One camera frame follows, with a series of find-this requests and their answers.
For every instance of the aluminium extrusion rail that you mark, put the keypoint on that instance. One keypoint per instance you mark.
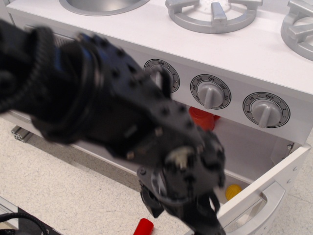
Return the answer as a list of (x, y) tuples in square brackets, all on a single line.
[(21, 134)]

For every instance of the white toy kitchen cabinet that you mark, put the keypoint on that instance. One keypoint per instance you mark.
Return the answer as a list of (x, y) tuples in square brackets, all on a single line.
[(249, 60)]

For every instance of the grey right control knob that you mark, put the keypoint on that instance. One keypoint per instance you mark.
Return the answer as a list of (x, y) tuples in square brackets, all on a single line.
[(266, 110)]

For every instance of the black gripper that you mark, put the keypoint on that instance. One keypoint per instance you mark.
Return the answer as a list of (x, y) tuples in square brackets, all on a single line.
[(199, 214)]

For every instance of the grey middle control knob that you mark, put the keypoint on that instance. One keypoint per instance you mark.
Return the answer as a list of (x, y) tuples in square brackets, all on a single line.
[(210, 91)]

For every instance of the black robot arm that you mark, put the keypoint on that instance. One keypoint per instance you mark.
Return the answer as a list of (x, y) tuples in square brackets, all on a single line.
[(90, 90)]

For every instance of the silver centre stove burner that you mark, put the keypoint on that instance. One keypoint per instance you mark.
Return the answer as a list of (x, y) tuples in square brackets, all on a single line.
[(213, 16)]

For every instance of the silver right stove burner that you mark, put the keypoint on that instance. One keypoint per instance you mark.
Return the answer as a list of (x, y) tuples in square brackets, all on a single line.
[(297, 28)]

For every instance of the grey left control knob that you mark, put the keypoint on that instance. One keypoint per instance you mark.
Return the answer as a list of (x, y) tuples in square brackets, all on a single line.
[(155, 65)]

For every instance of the silver stove burner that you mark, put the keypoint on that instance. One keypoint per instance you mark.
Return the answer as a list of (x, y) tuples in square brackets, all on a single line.
[(297, 28), (213, 16)]

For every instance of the yellow toy corn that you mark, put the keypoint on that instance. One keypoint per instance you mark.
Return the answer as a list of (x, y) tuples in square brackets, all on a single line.
[(232, 191)]

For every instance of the white oven door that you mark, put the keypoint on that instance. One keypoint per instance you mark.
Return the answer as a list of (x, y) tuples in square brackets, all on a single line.
[(253, 210)]

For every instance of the silver oven door handle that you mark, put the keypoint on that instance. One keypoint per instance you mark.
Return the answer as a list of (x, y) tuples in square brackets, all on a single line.
[(271, 195)]

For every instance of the orange plastic cup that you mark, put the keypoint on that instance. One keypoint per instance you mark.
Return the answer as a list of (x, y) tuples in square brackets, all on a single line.
[(203, 119)]

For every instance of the silver sink basin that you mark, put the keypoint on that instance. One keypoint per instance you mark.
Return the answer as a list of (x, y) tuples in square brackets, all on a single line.
[(101, 7)]

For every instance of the red cylinder on floor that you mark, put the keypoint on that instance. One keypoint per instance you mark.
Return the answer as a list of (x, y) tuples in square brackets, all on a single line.
[(144, 227)]

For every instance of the grey control knob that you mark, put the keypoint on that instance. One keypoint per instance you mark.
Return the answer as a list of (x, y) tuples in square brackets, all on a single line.
[(155, 65), (266, 110), (210, 91)]

